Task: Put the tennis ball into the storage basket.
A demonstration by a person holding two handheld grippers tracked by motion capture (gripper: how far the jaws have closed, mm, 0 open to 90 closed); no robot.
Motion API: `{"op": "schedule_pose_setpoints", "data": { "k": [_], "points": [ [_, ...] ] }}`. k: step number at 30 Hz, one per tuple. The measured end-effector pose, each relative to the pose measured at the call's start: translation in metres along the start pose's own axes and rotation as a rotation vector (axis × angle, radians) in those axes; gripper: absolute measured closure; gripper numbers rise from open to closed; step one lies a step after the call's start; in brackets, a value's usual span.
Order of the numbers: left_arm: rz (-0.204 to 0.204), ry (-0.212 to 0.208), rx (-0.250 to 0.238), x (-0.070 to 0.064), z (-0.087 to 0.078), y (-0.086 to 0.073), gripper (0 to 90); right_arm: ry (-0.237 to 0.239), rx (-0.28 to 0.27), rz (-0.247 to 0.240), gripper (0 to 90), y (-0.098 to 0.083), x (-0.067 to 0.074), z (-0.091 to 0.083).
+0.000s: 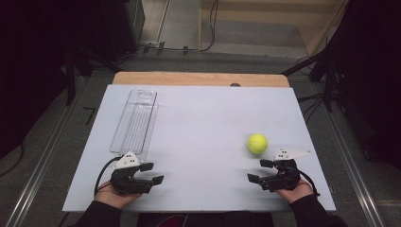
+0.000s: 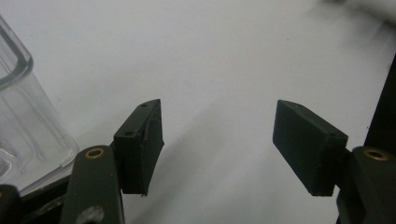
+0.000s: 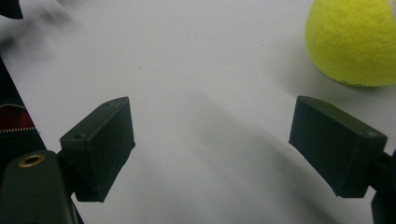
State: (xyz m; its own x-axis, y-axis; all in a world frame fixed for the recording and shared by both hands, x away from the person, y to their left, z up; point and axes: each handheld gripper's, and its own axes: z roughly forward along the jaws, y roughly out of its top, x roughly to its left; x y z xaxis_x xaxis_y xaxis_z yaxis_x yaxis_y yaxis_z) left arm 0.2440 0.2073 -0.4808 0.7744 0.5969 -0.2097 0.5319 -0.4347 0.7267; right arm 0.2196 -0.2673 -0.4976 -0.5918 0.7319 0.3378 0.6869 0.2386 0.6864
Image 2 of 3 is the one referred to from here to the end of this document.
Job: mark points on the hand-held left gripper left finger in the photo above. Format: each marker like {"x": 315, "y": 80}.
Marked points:
{"x": 137, "y": 155}

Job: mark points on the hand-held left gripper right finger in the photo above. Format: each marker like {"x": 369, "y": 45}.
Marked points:
{"x": 305, "y": 146}

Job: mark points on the black upright bar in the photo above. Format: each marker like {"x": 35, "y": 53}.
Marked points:
{"x": 384, "y": 118}

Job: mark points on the clear plastic container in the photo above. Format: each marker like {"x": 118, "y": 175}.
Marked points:
{"x": 28, "y": 124}

